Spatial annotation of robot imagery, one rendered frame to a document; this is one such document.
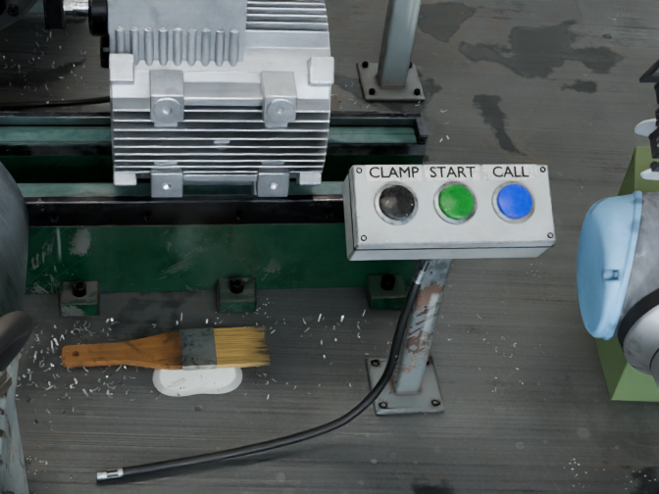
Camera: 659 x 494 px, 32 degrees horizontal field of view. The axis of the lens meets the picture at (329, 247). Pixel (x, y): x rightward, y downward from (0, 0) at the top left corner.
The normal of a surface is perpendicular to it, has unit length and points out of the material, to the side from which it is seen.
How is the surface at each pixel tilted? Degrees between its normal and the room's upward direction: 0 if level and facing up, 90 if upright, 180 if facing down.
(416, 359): 90
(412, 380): 90
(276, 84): 0
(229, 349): 2
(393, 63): 90
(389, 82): 90
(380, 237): 30
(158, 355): 0
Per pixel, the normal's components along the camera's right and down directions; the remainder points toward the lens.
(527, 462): 0.10, -0.72
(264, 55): 0.15, -0.24
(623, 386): 0.04, 0.69
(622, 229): -0.02, -0.53
